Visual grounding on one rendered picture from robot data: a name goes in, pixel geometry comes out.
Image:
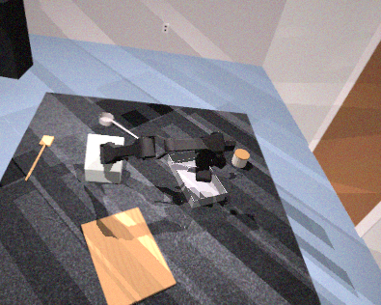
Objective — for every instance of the wooden board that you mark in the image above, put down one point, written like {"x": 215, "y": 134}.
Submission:
{"x": 127, "y": 260}

